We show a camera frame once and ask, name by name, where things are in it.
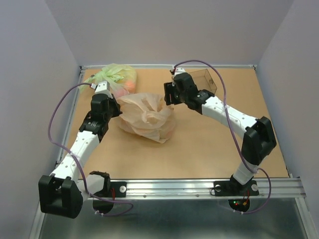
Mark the orange translucent plastic bag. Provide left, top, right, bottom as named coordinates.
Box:
left=116, top=93, right=176, bottom=143

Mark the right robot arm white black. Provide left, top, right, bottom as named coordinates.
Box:
left=164, top=71, right=277, bottom=194

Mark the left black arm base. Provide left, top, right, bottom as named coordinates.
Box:
left=92, top=181, right=127, bottom=213

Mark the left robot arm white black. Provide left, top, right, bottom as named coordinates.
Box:
left=38, top=93, right=121, bottom=219

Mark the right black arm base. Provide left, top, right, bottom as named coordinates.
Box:
left=210, top=178, right=259, bottom=214

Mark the green plastic bag with fruit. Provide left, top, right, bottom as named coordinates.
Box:
left=84, top=63, right=137, bottom=95

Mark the clear plastic box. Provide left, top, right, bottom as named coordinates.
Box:
left=189, top=69, right=217, bottom=94

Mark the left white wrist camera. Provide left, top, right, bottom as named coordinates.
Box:
left=90, top=81, right=113, bottom=99

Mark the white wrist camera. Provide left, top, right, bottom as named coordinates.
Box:
left=170, top=67, right=186, bottom=78
left=90, top=81, right=113, bottom=99

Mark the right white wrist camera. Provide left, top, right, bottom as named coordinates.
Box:
left=170, top=67, right=186, bottom=78

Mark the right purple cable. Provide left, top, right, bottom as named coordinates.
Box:
left=173, top=59, right=272, bottom=215

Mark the purple cable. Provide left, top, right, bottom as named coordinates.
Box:
left=47, top=84, right=135, bottom=217
left=173, top=59, right=272, bottom=215

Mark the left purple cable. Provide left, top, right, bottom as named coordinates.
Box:
left=47, top=84, right=135, bottom=217

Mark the aluminium front rail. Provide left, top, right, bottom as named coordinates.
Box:
left=39, top=177, right=306, bottom=200

